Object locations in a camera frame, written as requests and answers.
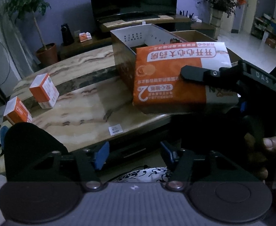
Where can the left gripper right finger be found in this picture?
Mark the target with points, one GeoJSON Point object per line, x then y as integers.
{"type": "Point", "coordinates": [179, 162]}

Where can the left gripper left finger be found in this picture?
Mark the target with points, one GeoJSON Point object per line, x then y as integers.
{"type": "Point", "coordinates": [91, 160]}

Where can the person right hand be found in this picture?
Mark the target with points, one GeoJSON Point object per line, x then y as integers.
{"type": "Point", "coordinates": [270, 143]}

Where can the white table sticker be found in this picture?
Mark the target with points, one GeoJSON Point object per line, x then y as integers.
{"type": "Point", "coordinates": [115, 129]}

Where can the brown cardboard box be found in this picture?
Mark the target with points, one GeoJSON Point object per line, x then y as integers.
{"type": "Point", "coordinates": [206, 41]}

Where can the small tissue pack on stand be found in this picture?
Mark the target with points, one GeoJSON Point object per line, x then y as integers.
{"type": "Point", "coordinates": [85, 37]}

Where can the white apple cardboard box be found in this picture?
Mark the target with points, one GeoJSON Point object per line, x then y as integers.
{"type": "Point", "coordinates": [125, 43]}

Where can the black television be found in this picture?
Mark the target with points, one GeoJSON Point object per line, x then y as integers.
{"type": "Point", "coordinates": [133, 0]}

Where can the potted ficus tree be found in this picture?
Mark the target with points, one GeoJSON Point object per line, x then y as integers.
{"type": "Point", "coordinates": [18, 10]}

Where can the blue handled scissors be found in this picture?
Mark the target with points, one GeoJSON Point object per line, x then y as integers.
{"type": "Point", "coordinates": [3, 132]}

